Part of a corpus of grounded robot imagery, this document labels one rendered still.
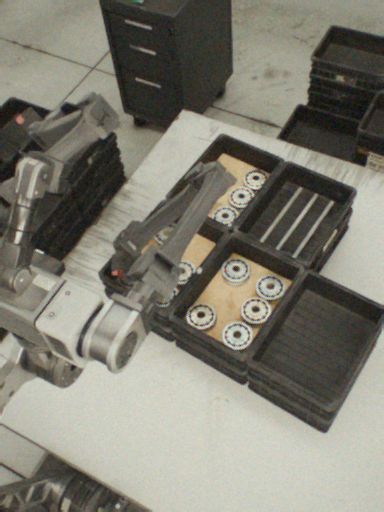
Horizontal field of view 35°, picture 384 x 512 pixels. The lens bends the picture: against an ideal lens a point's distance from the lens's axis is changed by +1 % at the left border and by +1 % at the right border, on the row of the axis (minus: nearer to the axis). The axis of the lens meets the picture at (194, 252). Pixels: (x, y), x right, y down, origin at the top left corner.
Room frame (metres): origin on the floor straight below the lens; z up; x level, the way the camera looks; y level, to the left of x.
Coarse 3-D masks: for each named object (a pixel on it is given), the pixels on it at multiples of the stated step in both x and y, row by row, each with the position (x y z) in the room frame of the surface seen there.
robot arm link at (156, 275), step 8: (152, 264) 0.83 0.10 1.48; (160, 264) 0.83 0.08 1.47; (144, 272) 0.81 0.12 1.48; (152, 272) 0.81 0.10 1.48; (160, 272) 0.81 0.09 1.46; (168, 272) 0.82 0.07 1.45; (136, 280) 0.80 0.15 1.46; (144, 280) 0.78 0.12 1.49; (152, 280) 0.79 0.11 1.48; (160, 280) 0.79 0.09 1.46; (160, 288) 0.77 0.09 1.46
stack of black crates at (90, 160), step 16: (64, 112) 2.47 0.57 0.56; (32, 144) 2.26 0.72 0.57; (96, 144) 2.23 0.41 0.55; (112, 144) 2.30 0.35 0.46; (80, 160) 2.10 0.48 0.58; (96, 160) 2.18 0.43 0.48; (112, 160) 2.28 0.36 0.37; (80, 176) 2.08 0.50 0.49; (96, 176) 2.16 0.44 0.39; (112, 176) 2.26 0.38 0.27; (80, 192) 2.06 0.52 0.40; (96, 192) 2.14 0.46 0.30; (112, 192) 2.23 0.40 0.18; (80, 208) 2.03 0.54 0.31; (96, 208) 2.11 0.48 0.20
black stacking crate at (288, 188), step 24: (288, 168) 1.59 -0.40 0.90; (288, 192) 1.53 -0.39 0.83; (312, 192) 1.52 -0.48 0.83; (336, 192) 1.46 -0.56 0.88; (264, 216) 1.43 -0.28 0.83; (288, 216) 1.42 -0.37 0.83; (312, 216) 1.40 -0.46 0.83; (264, 240) 1.32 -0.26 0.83; (288, 240) 1.31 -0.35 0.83; (312, 240) 1.29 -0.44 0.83; (312, 264) 1.17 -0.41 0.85
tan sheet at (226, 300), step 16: (240, 256) 1.26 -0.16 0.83; (256, 272) 1.18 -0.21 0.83; (272, 272) 1.18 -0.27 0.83; (208, 288) 1.14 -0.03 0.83; (224, 288) 1.14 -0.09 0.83; (240, 288) 1.13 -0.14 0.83; (272, 288) 1.11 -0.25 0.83; (224, 304) 1.07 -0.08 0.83; (240, 304) 1.06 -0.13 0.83; (272, 304) 1.05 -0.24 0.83; (224, 320) 1.01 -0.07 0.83; (240, 320) 1.00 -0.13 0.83
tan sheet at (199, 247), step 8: (152, 240) 1.39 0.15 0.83; (192, 240) 1.36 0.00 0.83; (200, 240) 1.36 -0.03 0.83; (208, 240) 1.35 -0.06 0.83; (144, 248) 1.35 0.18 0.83; (192, 248) 1.33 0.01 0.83; (200, 248) 1.32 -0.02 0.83; (208, 248) 1.32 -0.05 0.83; (184, 256) 1.29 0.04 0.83; (192, 256) 1.29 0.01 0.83; (200, 256) 1.29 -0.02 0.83
